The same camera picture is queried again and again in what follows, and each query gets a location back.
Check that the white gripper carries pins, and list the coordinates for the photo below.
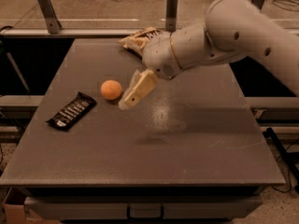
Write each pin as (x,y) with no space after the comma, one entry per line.
(158,56)

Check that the orange fruit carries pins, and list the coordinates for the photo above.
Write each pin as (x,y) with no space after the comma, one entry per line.
(111,89)

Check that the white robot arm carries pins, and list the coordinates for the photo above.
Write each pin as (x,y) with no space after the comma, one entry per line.
(231,30)

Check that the black rxbar chocolate bar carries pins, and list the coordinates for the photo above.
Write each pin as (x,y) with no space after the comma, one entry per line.
(69,115)

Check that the brown white snack chip bag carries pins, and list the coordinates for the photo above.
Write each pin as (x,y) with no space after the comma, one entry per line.
(146,31)

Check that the cardboard box on floor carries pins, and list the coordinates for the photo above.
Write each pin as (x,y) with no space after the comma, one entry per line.
(17,213)

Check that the middle metal bracket post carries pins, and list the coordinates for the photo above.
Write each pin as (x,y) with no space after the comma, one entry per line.
(171,15)

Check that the left metal bracket post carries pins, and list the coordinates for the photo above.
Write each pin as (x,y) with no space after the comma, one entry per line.
(52,23)

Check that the table drawer handle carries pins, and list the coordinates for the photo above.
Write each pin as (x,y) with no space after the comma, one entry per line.
(143,211)

